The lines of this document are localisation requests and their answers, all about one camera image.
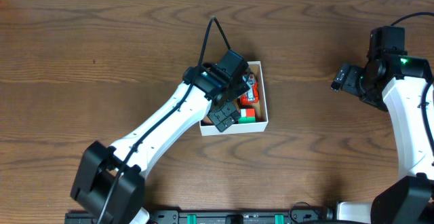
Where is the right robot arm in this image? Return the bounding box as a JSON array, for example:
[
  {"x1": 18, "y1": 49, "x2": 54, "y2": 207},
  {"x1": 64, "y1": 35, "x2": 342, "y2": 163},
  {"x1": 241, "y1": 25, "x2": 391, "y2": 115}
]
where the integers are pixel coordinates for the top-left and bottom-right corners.
[{"x1": 331, "y1": 54, "x2": 433, "y2": 223}]

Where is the black left camera box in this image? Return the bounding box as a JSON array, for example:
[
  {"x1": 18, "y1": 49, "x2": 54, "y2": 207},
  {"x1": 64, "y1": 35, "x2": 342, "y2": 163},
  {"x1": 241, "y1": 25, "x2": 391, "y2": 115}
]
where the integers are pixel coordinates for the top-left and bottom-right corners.
[{"x1": 216, "y1": 50, "x2": 248, "y2": 81}]

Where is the colourful puzzle cube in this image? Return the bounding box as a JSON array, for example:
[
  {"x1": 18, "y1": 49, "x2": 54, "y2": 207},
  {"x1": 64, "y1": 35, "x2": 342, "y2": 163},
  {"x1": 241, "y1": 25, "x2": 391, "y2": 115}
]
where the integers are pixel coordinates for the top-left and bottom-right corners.
[{"x1": 238, "y1": 108, "x2": 256, "y2": 124}]

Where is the red toy fire truck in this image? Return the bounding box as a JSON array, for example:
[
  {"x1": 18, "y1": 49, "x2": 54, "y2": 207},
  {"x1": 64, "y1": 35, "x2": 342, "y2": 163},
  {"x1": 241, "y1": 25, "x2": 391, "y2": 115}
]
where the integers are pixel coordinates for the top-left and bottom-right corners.
[{"x1": 239, "y1": 74, "x2": 259, "y2": 105}]

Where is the white cardboard box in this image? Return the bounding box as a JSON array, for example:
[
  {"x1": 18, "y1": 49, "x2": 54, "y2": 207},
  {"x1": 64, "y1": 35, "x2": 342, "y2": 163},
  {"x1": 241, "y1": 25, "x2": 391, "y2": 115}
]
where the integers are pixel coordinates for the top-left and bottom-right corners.
[{"x1": 199, "y1": 61, "x2": 269, "y2": 136}]

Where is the black camera box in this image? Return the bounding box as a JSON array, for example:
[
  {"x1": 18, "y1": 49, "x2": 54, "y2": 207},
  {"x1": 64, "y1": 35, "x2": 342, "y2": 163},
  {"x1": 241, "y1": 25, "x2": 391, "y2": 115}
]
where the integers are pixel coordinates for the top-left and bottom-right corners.
[
  {"x1": 216, "y1": 50, "x2": 248, "y2": 81},
  {"x1": 366, "y1": 26, "x2": 408, "y2": 60}
]

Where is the black right camera box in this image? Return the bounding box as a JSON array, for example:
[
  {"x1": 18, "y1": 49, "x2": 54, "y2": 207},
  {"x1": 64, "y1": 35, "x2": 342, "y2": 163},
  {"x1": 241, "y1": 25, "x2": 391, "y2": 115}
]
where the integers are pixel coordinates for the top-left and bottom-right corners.
[{"x1": 366, "y1": 26, "x2": 408, "y2": 60}]

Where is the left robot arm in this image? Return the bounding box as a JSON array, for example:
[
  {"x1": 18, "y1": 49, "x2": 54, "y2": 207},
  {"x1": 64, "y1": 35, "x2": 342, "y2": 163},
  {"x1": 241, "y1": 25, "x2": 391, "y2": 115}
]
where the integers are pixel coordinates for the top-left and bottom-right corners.
[{"x1": 71, "y1": 64, "x2": 250, "y2": 223}]

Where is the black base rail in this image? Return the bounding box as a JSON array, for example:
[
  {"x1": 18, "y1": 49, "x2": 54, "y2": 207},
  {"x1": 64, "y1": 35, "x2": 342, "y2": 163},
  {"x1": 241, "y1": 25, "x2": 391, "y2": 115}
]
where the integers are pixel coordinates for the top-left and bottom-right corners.
[{"x1": 64, "y1": 201, "x2": 374, "y2": 224}]

